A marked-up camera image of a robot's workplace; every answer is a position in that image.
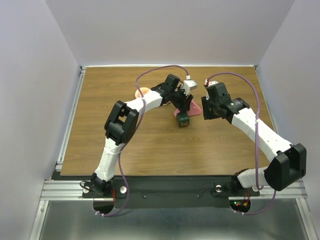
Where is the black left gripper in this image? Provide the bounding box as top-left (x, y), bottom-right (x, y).
top-left (169, 84), bottom-right (193, 112)

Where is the pink triangular power strip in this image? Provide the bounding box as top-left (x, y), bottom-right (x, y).
top-left (174, 100), bottom-right (202, 117)

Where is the dark green plug adapter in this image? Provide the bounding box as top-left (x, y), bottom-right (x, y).
top-left (176, 112), bottom-right (190, 128)

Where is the round pink power strip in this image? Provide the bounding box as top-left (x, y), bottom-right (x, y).
top-left (134, 87), bottom-right (150, 99)

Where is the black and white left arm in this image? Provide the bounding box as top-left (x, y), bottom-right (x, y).
top-left (90, 74), bottom-right (197, 197)

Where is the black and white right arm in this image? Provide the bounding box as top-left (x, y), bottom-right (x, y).
top-left (201, 80), bottom-right (307, 195)

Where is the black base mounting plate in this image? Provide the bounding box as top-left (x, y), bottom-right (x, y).
top-left (54, 175), bottom-right (260, 214)

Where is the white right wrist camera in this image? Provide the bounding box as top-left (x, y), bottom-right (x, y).
top-left (204, 79), bottom-right (219, 88)

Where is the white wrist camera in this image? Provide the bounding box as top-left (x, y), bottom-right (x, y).
top-left (181, 75), bottom-right (198, 96)
top-left (204, 79), bottom-right (219, 88)

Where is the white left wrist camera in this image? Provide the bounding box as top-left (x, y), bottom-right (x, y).
top-left (181, 75), bottom-right (198, 96)

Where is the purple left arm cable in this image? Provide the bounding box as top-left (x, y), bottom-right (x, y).
top-left (96, 65), bottom-right (191, 218)

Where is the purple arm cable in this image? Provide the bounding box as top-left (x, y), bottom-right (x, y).
top-left (206, 72), bottom-right (277, 216)
top-left (96, 65), bottom-right (191, 218)

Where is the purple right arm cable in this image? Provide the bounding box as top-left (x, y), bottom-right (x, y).
top-left (206, 72), bottom-right (277, 216)

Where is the aluminium table edge rail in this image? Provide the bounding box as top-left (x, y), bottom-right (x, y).
top-left (55, 66), bottom-right (87, 172)

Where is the aluminium front frame rail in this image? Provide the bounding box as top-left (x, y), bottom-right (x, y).
top-left (40, 180), bottom-right (308, 201)

